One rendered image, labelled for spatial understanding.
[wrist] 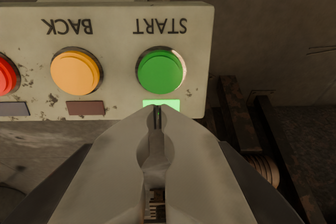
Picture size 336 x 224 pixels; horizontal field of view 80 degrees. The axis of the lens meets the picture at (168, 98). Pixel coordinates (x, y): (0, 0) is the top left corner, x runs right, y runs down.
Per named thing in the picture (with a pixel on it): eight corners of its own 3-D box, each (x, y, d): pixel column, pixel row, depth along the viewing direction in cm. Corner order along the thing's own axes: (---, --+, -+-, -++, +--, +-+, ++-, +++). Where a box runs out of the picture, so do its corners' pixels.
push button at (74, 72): (105, 88, 20) (100, 96, 18) (64, 88, 20) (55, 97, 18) (98, 47, 18) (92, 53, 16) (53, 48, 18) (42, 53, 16)
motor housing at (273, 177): (235, 91, 109) (271, 197, 73) (194, 91, 108) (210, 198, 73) (242, 72, 99) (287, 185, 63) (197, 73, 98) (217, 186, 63)
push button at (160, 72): (181, 87, 20) (182, 95, 18) (140, 87, 20) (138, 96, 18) (182, 47, 18) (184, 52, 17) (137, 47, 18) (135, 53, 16)
